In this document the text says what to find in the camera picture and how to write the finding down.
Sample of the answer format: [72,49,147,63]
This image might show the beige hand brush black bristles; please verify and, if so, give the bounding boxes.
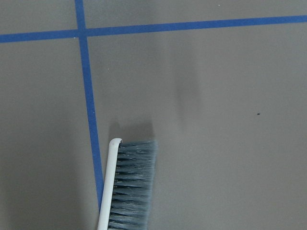
[97,138,158,230]

